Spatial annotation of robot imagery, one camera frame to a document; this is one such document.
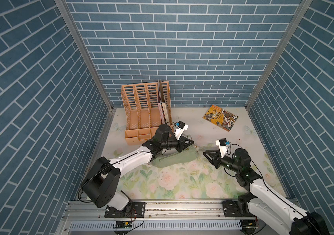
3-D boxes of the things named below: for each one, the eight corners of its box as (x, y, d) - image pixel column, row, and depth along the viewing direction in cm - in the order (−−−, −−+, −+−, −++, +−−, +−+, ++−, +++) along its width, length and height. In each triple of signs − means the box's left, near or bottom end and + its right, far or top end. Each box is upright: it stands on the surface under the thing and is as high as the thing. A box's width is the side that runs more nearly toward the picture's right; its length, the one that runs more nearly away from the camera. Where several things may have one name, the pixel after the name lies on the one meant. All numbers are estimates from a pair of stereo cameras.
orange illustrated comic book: (201, 119, 116) (202, 116, 114) (212, 106, 126) (212, 104, 124) (228, 132, 108) (230, 130, 106) (237, 118, 118) (238, 115, 116)
